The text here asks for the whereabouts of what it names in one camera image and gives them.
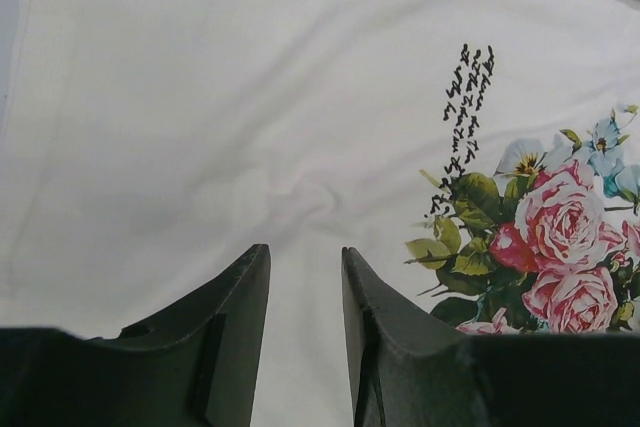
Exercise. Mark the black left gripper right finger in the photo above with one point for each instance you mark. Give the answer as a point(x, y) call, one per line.
point(407, 368)

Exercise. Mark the white floral print t-shirt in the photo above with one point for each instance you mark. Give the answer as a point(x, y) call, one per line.
point(146, 143)

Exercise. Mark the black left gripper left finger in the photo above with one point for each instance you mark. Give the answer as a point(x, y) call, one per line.
point(193, 363)

